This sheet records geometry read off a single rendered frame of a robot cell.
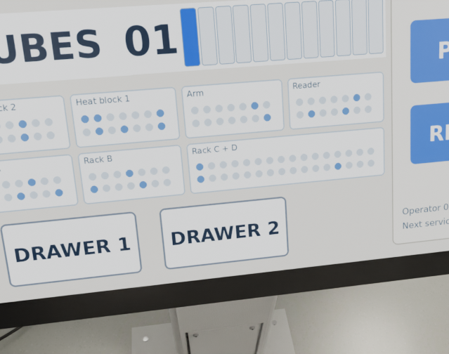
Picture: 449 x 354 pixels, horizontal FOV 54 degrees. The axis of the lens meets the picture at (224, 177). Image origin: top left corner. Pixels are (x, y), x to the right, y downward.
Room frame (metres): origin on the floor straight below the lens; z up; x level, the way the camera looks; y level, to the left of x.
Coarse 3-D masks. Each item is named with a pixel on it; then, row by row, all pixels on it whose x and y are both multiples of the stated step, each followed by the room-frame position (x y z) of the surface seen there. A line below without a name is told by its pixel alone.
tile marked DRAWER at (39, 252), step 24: (72, 216) 0.18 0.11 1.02; (96, 216) 0.18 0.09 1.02; (120, 216) 0.18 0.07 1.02; (24, 240) 0.16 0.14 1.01; (48, 240) 0.16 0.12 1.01; (72, 240) 0.16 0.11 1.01; (96, 240) 0.17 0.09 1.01; (120, 240) 0.17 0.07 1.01; (24, 264) 0.15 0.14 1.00; (48, 264) 0.15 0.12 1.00; (72, 264) 0.15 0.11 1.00; (96, 264) 0.15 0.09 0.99; (120, 264) 0.16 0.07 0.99
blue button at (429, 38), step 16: (416, 32) 0.28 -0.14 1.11; (432, 32) 0.29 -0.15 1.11; (448, 32) 0.29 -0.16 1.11; (416, 48) 0.28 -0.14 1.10; (432, 48) 0.28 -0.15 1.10; (448, 48) 0.28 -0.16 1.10; (416, 64) 0.27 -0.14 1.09; (432, 64) 0.27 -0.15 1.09; (448, 64) 0.27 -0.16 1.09; (416, 80) 0.26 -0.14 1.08; (432, 80) 0.26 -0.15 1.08; (448, 80) 0.27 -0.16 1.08
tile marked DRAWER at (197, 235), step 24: (168, 216) 0.18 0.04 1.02; (192, 216) 0.18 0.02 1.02; (216, 216) 0.18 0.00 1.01; (240, 216) 0.19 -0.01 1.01; (264, 216) 0.19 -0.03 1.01; (168, 240) 0.17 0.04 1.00; (192, 240) 0.17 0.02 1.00; (216, 240) 0.17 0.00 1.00; (240, 240) 0.17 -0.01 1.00; (264, 240) 0.18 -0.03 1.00; (288, 240) 0.18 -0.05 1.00; (168, 264) 0.16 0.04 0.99; (192, 264) 0.16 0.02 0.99; (216, 264) 0.16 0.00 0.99
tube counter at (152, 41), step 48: (240, 0) 0.28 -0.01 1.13; (288, 0) 0.29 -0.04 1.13; (336, 0) 0.29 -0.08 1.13; (384, 0) 0.30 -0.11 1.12; (144, 48) 0.26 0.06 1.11; (192, 48) 0.26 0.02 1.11; (240, 48) 0.26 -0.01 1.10; (288, 48) 0.27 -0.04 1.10; (336, 48) 0.27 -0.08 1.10; (384, 48) 0.27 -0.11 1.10
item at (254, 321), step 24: (192, 312) 0.25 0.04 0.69; (216, 312) 0.25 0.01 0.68; (240, 312) 0.26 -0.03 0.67; (264, 312) 0.26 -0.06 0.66; (144, 336) 0.45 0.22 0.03; (168, 336) 0.45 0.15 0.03; (192, 336) 0.25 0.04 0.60; (216, 336) 0.25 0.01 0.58; (240, 336) 0.26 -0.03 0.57; (264, 336) 0.26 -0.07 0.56; (288, 336) 0.46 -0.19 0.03
